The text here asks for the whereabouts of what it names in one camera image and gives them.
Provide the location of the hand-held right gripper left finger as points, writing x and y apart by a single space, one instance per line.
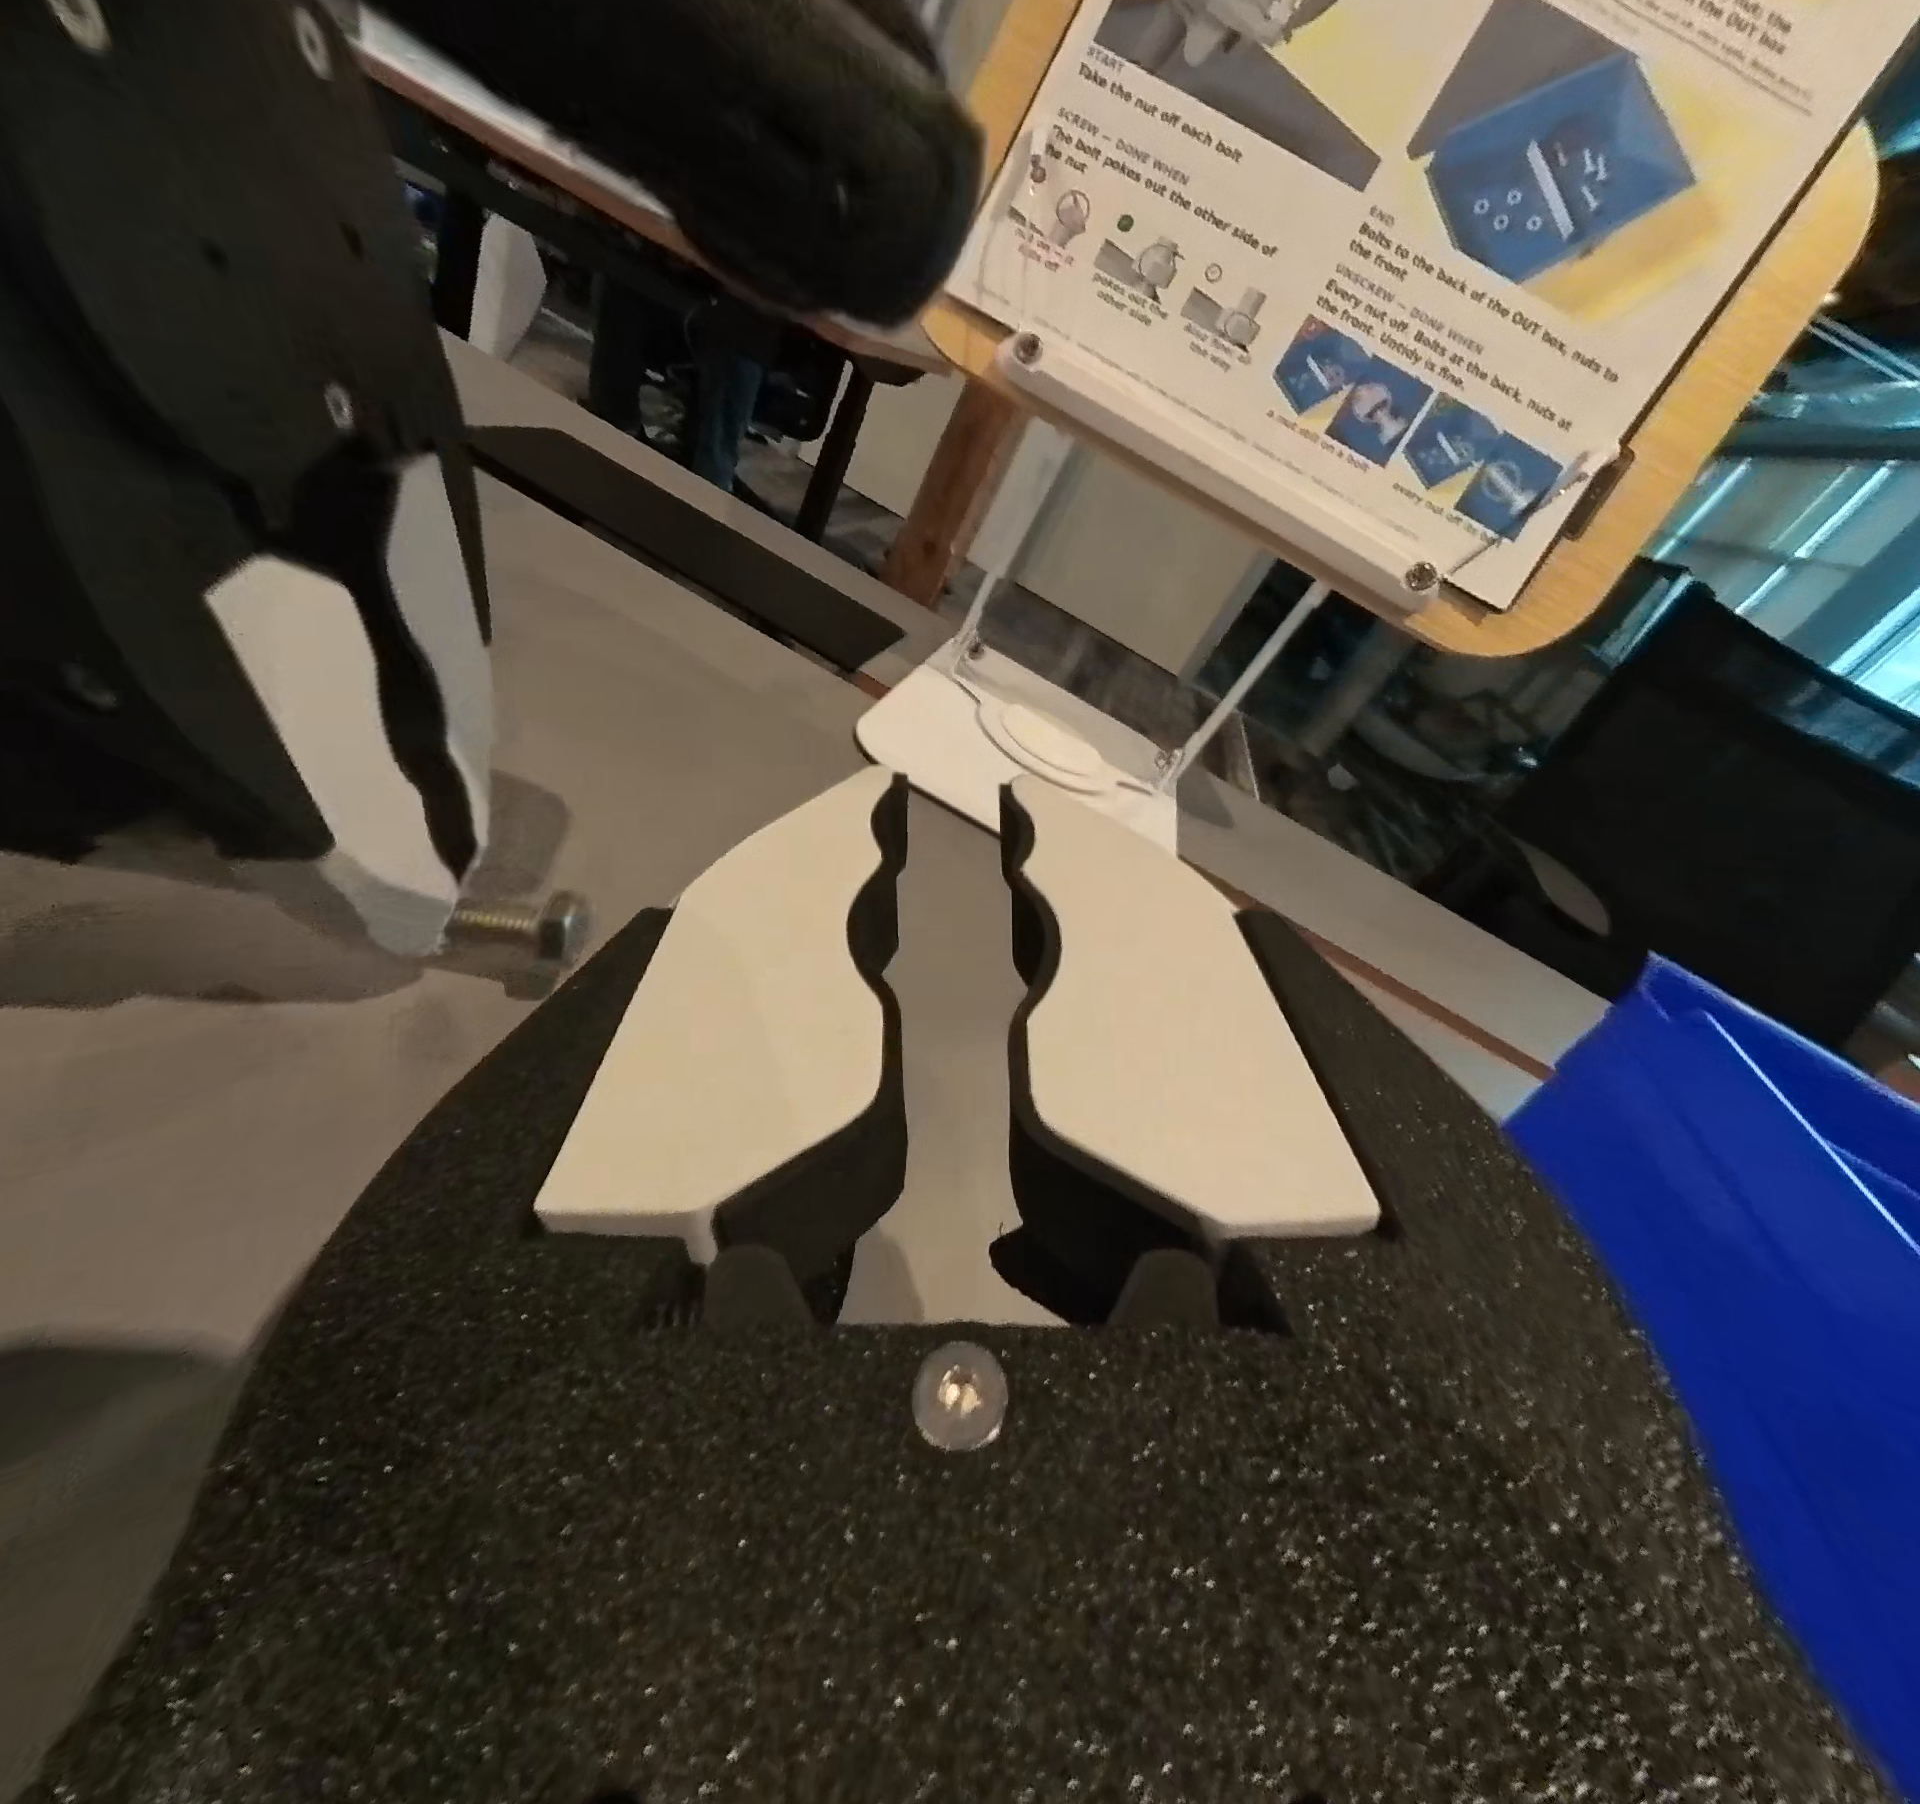
720 1026

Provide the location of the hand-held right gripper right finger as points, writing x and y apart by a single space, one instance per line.
1185 1068

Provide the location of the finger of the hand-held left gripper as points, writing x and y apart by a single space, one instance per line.
323 725
458 603

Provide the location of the steel hex bolt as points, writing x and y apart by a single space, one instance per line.
518 922

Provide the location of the white document stand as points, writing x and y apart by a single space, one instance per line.
929 738

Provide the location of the blue plastic bin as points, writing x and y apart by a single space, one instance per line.
1754 1310

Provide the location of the instruction sheet on white stand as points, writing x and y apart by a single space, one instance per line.
1771 484

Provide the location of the printed instruction sheet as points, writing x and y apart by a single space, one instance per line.
1427 155

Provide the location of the wooden post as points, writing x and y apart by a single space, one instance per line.
952 484

